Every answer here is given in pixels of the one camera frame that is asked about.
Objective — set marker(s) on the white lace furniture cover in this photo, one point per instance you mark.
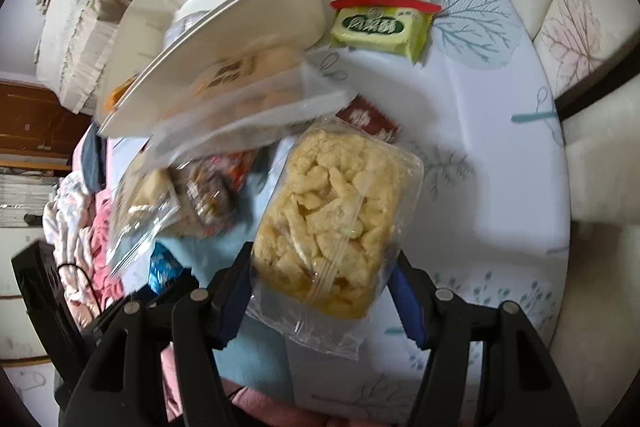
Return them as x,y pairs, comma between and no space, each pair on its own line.
75,37

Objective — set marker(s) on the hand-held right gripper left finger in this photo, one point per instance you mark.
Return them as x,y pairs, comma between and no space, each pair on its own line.
235,302

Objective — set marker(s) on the pale puffed rice clear packet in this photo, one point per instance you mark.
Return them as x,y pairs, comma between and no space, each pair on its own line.
145,202

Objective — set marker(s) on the blue snack packet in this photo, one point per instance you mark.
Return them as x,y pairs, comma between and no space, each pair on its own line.
162,269

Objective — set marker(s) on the pink quilt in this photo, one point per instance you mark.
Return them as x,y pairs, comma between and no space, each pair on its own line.
95,247

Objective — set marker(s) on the leaf print bed sheet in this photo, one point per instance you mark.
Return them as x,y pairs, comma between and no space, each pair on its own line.
490,157

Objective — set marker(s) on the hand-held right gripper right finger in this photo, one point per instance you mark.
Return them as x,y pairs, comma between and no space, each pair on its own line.
407,307

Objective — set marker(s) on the stack of papers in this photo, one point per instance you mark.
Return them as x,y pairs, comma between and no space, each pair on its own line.
25,197

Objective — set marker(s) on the yellow puffed snack packet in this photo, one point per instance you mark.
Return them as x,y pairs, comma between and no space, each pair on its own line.
330,217

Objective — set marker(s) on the dark blue cloth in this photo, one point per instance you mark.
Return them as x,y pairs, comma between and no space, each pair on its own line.
90,162

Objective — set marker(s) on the black box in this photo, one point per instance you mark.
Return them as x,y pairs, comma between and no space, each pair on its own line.
40,277

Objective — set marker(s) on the red print clear packet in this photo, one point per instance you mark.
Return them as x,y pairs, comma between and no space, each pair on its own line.
210,197

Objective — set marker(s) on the brown wooden cabinet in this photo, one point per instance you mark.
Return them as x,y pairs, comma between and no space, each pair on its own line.
35,122

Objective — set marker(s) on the white plastic storage tray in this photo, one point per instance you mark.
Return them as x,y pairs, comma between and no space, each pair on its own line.
280,7

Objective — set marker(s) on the green biscuit packet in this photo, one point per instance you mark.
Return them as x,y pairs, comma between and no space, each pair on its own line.
375,27

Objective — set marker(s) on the clear packet with beige label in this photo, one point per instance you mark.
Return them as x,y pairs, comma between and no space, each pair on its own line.
250,97

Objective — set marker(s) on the dark red snack packet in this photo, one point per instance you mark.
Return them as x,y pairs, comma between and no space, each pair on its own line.
372,119

